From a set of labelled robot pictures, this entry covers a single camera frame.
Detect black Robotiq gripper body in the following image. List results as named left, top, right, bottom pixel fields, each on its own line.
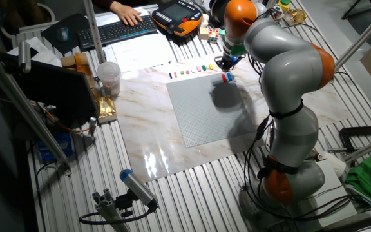
left=220, top=53, right=242, bottom=67

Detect person's dark sleeved forearm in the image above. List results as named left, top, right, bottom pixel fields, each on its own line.
left=91, top=0, right=117, bottom=10

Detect grey Lego baseplate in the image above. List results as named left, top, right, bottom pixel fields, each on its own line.
left=166, top=72, right=258, bottom=149

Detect person's hand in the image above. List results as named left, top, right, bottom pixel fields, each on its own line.
left=109, top=1, right=144, bottom=27

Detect Rubik's cube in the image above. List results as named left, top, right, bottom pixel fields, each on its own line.
left=207, top=28, right=220, bottom=44

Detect plain wooden cube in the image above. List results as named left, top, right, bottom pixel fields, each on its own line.
left=198, top=26, right=210, bottom=41

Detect black filament spool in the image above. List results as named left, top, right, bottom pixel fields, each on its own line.
left=208, top=0, right=229, bottom=24

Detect grey button box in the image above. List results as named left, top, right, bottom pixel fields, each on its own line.
left=272, top=5, right=285, bottom=20

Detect black orange teach pendant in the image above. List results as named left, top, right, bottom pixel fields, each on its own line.
left=151, top=0, right=204, bottom=37

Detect yellow box with green button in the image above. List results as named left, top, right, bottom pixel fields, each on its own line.
left=277, top=0, right=292, bottom=12

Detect crinkled gold foil object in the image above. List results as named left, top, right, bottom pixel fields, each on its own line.
left=283, top=8, right=308, bottom=26

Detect printed paper sheet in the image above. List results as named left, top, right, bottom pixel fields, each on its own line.
left=103, top=32, right=177, bottom=73

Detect marble pattern mat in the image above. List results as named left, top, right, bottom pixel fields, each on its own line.
left=113, top=50, right=352, bottom=184

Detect black computer keyboard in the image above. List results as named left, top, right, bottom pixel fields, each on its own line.
left=77, top=14, right=158, bottom=51

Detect translucent plastic cup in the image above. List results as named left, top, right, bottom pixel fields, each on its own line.
left=97, top=61, right=122, bottom=97

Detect gold foil bag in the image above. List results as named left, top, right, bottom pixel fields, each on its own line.
left=94, top=95, right=118, bottom=125

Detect white paper stack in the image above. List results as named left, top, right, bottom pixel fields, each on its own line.
left=94, top=6, right=151, bottom=27

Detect long slanted aluminium profile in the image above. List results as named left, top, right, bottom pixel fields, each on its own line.
left=333, top=1, right=371, bottom=73

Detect brown packing tape roll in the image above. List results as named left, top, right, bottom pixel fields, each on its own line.
left=74, top=52, right=92, bottom=77

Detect small metal connector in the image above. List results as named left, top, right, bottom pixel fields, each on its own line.
left=88, top=115, right=98, bottom=138

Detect white paper roll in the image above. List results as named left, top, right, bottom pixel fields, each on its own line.
left=320, top=150, right=347, bottom=177

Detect black chair base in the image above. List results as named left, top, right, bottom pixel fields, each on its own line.
left=341, top=0, right=371, bottom=21

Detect black mouse pad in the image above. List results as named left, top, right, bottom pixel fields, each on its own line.
left=40, top=13, right=91, bottom=55

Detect small cardboard box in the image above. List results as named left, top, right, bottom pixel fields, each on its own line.
left=61, top=55, right=77, bottom=68

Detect dark computer mouse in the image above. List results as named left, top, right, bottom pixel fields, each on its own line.
left=56, top=26, right=70, bottom=43

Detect black monitor panel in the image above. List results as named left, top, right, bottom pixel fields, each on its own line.
left=3, top=53, right=101, bottom=128

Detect green cloth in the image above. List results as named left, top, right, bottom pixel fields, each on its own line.
left=345, top=150, right=371, bottom=201

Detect loose white papers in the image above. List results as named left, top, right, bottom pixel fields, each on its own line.
left=6, top=36, right=62, bottom=67

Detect white rimmed bin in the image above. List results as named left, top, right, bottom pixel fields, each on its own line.
left=0, top=2, right=56, bottom=39

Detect blue packet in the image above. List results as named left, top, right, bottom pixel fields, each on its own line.
left=37, top=131, right=75, bottom=164

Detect aluminium profile stub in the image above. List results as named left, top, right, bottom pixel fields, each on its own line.
left=91, top=188, right=131, bottom=232

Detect green wrist mount plate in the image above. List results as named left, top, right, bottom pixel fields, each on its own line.
left=219, top=29, right=248, bottom=56

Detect aluminium frame post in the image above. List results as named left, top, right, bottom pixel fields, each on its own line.
left=82, top=0, right=106, bottom=64

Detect black clamp handle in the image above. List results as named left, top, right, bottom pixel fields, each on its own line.
left=338, top=124, right=371, bottom=152

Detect silver camera with blue cap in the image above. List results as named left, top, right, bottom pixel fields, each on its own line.
left=119, top=169, right=159, bottom=209

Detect thin orange cable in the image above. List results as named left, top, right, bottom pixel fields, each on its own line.
left=30, top=101, right=91, bottom=133

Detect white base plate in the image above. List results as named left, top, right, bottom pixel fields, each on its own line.
left=296, top=159, right=357, bottom=228

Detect black camera clamp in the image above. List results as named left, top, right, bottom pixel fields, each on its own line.
left=114, top=189, right=137, bottom=218

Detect black camera cable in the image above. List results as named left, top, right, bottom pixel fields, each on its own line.
left=78, top=201, right=159, bottom=226

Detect silver bar camera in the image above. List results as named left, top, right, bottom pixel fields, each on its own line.
left=17, top=40, right=32, bottom=74

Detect slanted aluminium frame bar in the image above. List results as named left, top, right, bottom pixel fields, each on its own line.
left=0, top=44, right=73, bottom=177

